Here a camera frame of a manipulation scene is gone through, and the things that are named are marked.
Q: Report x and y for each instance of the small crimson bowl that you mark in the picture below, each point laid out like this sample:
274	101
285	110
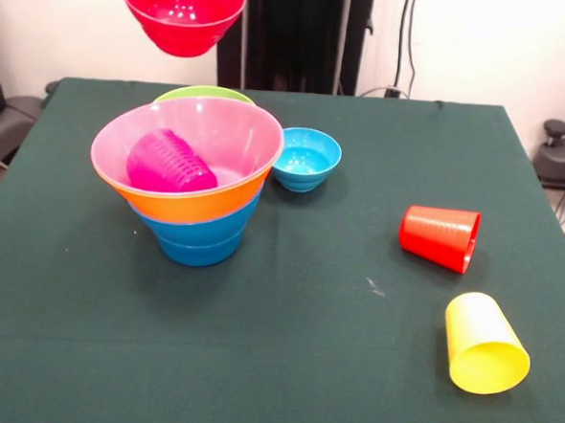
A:
188	28

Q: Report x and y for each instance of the large pink bowl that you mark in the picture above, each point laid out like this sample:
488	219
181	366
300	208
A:
239	132

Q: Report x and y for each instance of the purple cup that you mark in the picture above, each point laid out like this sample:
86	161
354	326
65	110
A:
170	164

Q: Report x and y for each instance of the large orange bowl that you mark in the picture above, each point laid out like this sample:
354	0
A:
187	208

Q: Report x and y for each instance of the large blue bowl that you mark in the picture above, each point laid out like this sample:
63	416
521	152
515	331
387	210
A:
199	233

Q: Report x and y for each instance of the red cup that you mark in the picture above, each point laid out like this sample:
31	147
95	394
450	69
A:
436	237

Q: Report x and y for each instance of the green bowl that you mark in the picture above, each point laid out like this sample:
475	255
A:
203	93

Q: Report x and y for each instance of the small light blue bowl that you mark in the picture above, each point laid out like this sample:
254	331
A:
310	158

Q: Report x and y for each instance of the ribbed blue bowl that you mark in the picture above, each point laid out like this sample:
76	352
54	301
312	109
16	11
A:
200	257

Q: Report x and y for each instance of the dark green tablecloth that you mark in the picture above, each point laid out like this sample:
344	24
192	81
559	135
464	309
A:
306	294

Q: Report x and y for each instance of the yellow cup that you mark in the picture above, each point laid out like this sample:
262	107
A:
485	348

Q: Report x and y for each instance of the black pedestal leg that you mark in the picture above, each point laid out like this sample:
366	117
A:
9	123
564	157

